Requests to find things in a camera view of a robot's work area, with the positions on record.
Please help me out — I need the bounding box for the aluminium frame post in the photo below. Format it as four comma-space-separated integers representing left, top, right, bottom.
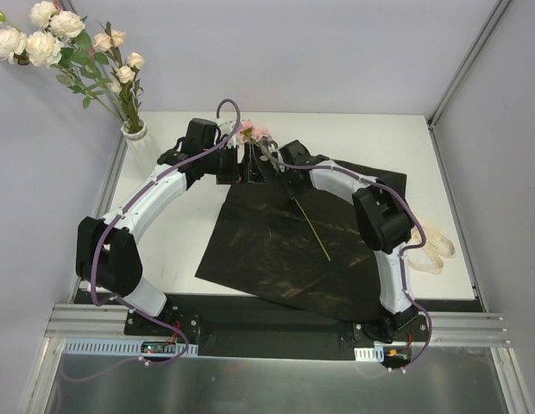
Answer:
53, 0, 127, 122
427, 0, 513, 130

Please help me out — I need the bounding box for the cream ribbon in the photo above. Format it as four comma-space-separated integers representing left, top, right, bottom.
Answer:
407, 226, 456, 275

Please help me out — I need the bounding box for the white ribbed vase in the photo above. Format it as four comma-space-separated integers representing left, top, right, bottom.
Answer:
121, 121, 161, 177

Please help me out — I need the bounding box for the right white cable duct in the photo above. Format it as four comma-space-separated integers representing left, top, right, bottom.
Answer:
354, 346, 385, 363

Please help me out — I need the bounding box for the peach rosebud flower stem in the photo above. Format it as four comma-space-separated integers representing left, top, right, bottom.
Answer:
92, 22, 145, 133

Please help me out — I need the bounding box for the aluminium rail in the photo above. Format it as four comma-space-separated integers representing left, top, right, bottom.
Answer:
45, 304, 513, 348

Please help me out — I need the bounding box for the left aluminium frame post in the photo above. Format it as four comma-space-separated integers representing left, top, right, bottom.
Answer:
53, 0, 127, 122

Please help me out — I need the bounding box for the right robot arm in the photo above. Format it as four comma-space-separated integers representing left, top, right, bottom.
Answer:
262, 141, 418, 343

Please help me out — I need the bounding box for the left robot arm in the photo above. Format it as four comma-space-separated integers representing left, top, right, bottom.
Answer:
76, 118, 266, 336

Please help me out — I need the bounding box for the right aluminium frame post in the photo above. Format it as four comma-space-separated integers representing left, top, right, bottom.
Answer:
427, 0, 513, 130

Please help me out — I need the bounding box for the purple cable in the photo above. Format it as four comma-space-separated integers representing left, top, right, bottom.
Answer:
261, 146, 433, 379
60, 98, 242, 382

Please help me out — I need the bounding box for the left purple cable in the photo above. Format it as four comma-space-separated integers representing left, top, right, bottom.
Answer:
60, 98, 242, 382

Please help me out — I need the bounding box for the white cable duct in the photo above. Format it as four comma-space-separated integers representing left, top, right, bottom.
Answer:
64, 338, 198, 358
354, 346, 385, 363

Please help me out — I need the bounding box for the pink and white flower bouquet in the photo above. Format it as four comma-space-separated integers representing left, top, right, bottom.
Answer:
237, 121, 331, 262

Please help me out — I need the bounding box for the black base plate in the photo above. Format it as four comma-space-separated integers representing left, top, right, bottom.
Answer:
74, 291, 432, 361

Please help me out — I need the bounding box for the green leafy flower stem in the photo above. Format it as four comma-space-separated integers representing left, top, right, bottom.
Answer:
28, 0, 135, 130

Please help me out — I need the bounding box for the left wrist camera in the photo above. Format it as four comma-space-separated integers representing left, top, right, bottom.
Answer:
216, 118, 241, 144

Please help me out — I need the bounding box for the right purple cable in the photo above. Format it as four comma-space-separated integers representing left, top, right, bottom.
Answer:
261, 146, 433, 379

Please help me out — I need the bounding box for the white peony flower stem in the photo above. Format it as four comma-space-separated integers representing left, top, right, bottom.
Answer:
0, 8, 130, 130

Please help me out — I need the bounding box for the left white cable duct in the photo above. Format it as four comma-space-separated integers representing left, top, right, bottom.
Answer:
64, 338, 198, 358

